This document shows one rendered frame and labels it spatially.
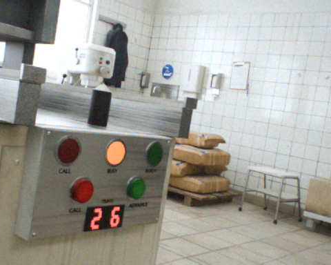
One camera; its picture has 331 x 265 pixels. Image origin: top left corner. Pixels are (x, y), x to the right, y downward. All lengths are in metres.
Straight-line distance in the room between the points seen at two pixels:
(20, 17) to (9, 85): 0.92
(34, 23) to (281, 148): 3.80
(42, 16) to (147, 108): 0.71
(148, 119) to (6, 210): 0.30
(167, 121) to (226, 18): 4.81
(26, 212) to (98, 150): 0.12
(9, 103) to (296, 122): 4.43
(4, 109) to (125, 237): 0.30
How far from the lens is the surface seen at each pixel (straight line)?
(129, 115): 0.80
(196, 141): 4.52
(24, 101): 0.53
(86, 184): 0.59
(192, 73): 5.49
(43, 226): 0.58
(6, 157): 0.57
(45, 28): 1.40
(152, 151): 0.68
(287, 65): 4.99
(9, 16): 1.44
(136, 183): 0.66
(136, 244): 0.75
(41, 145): 0.55
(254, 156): 5.05
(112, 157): 0.62
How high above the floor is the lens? 0.88
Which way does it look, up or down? 3 degrees down
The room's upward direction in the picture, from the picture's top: 9 degrees clockwise
